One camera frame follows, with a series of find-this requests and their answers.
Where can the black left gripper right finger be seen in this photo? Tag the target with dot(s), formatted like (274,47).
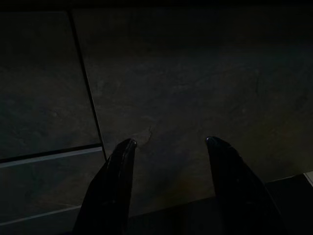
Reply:
(239,195)

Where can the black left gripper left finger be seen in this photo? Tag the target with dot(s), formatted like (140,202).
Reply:
(110,191)

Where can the beige drawer front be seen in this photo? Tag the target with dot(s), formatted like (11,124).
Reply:
(24,227)
(36,186)
(36,85)

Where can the beige stone-look cabinet panel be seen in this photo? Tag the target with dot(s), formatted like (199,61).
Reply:
(183,85)

